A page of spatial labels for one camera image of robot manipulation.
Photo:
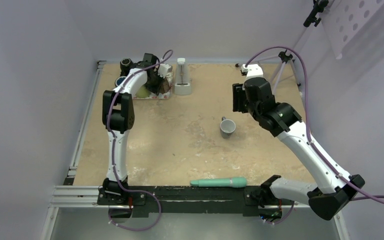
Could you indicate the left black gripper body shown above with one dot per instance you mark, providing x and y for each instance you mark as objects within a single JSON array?
[{"x": 154, "y": 85}]

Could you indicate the white metronome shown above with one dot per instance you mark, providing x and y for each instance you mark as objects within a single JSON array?
[{"x": 182, "y": 84}]

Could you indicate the grey mug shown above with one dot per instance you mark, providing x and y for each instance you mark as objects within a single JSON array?
[{"x": 227, "y": 127}]

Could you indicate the black mug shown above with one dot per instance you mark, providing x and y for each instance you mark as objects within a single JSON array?
[{"x": 125, "y": 66}]

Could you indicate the dark blue mug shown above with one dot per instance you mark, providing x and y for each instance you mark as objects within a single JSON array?
[{"x": 119, "y": 81}]

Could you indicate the aluminium frame rail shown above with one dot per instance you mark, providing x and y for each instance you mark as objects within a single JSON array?
[{"x": 174, "y": 141}]

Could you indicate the perforated music stand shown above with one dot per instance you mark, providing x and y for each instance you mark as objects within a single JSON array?
[{"x": 346, "y": 57}]

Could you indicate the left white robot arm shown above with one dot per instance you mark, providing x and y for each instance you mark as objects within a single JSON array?
[{"x": 118, "y": 117}]

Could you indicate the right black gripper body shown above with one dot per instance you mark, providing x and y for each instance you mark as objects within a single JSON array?
[{"x": 251, "y": 109}]

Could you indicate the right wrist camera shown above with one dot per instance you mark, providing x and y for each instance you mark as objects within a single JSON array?
[{"x": 251, "y": 71}]

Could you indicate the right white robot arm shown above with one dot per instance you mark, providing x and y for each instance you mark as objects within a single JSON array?
[{"x": 328, "y": 194}]

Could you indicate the teal cylindrical tool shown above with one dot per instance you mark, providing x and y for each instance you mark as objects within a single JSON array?
[{"x": 230, "y": 182}]

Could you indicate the green mug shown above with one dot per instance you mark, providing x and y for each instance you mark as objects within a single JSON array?
[{"x": 142, "y": 93}]

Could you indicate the floral tray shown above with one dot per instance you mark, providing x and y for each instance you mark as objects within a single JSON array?
[{"x": 153, "y": 96}]

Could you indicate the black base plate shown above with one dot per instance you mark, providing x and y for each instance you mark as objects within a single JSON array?
[{"x": 247, "y": 201}]

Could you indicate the brown mug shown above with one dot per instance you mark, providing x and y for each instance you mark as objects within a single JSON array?
[{"x": 164, "y": 87}]

